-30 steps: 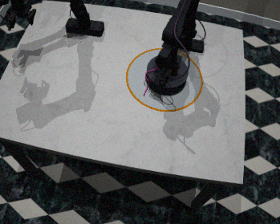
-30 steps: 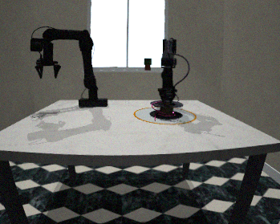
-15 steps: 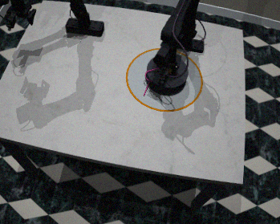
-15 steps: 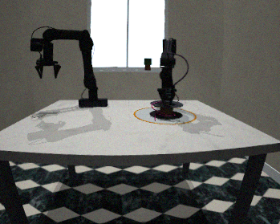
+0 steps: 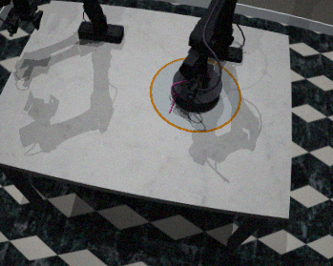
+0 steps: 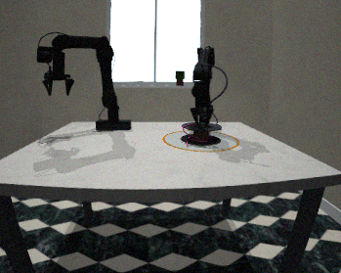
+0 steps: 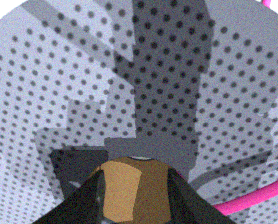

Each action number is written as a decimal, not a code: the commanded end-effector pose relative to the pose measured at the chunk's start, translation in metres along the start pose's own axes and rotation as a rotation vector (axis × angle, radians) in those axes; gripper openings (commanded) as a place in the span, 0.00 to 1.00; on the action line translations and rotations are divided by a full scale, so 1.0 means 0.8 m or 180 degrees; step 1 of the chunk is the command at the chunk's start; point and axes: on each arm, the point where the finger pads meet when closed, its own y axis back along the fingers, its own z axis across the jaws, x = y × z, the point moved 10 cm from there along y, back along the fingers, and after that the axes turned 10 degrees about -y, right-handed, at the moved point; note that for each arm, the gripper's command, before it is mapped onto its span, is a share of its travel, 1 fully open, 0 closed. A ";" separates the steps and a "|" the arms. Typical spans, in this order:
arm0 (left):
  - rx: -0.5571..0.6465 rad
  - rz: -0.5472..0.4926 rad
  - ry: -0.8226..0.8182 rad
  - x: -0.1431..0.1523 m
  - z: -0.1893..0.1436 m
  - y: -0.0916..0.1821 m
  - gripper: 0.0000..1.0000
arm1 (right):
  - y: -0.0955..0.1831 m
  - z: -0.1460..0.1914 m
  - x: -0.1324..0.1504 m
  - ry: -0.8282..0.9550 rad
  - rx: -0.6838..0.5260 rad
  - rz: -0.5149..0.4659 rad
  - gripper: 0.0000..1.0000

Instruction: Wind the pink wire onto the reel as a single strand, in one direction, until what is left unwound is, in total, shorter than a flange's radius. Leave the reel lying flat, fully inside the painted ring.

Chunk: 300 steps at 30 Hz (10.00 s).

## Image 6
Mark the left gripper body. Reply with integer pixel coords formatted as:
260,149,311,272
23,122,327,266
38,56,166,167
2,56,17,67
190,97,214,115

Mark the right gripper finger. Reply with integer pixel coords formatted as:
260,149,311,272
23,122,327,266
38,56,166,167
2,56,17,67
42,80,53,96
65,80,74,96

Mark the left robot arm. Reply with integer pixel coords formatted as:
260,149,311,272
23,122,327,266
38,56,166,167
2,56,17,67
192,48,215,122

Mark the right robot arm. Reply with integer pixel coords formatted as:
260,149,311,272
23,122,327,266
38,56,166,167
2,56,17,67
37,35,131,124

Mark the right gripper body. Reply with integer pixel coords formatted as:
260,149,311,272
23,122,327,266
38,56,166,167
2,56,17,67
44,63,72,80

